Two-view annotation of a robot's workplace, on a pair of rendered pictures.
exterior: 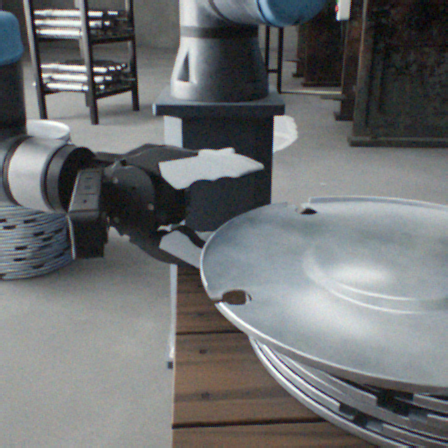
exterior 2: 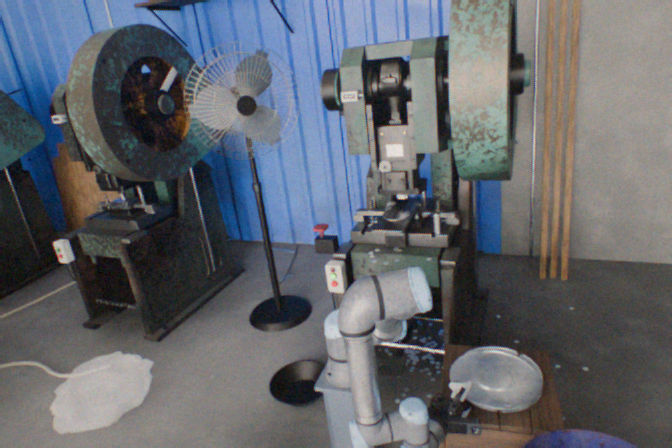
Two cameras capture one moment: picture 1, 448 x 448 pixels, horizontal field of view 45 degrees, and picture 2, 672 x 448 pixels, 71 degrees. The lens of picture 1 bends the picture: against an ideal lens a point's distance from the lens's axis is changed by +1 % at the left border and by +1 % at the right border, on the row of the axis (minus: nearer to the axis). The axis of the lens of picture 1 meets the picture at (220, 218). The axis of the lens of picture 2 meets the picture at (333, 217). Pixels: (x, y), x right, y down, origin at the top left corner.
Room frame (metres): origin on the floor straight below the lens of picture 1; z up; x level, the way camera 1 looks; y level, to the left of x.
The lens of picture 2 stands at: (0.33, 1.24, 1.53)
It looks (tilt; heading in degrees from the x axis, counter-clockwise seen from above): 20 degrees down; 292
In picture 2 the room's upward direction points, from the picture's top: 7 degrees counter-clockwise
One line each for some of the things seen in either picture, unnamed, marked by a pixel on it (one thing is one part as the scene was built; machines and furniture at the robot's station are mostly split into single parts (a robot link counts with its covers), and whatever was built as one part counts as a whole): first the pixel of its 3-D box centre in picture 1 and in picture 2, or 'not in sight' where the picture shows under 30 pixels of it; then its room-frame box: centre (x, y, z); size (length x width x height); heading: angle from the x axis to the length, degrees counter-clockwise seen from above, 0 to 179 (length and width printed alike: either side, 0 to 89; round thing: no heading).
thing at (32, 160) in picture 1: (53, 178); (431, 434); (0.53, 0.17, 0.41); 0.08 x 0.05 x 0.08; 159
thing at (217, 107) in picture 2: not in sight; (282, 174); (1.65, -1.31, 0.80); 1.24 x 0.65 x 1.59; 87
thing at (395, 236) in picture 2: not in sight; (395, 232); (0.79, -0.61, 0.72); 0.25 x 0.14 x 0.14; 87
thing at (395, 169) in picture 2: not in sight; (397, 154); (0.78, -0.75, 1.04); 0.17 x 0.15 x 0.30; 87
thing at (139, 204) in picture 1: (124, 186); (442, 416); (0.51, 0.10, 0.41); 0.12 x 0.09 x 0.08; 69
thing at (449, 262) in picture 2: not in sight; (468, 259); (0.51, -0.92, 0.45); 0.92 x 0.12 x 0.90; 87
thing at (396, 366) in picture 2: not in sight; (406, 338); (0.79, -0.65, 0.14); 0.59 x 0.10 x 0.05; 87
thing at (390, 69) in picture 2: not in sight; (396, 98); (0.78, -0.79, 1.27); 0.21 x 0.12 x 0.34; 87
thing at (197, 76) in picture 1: (219, 60); (346, 360); (0.84, 0.00, 0.50); 0.15 x 0.15 x 0.10
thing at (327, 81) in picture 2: not in sight; (343, 93); (1.03, -0.82, 1.31); 0.22 x 0.12 x 0.22; 87
